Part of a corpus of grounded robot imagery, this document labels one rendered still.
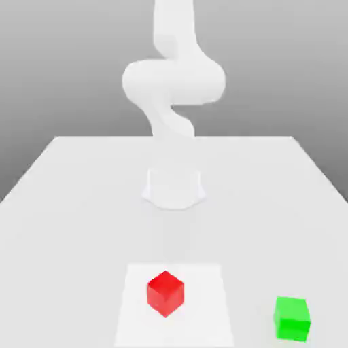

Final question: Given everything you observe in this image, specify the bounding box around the small green cube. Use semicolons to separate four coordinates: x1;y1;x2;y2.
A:
273;296;311;343

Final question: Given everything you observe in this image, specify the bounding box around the small red cube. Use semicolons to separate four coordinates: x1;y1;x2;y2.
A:
146;270;185;318

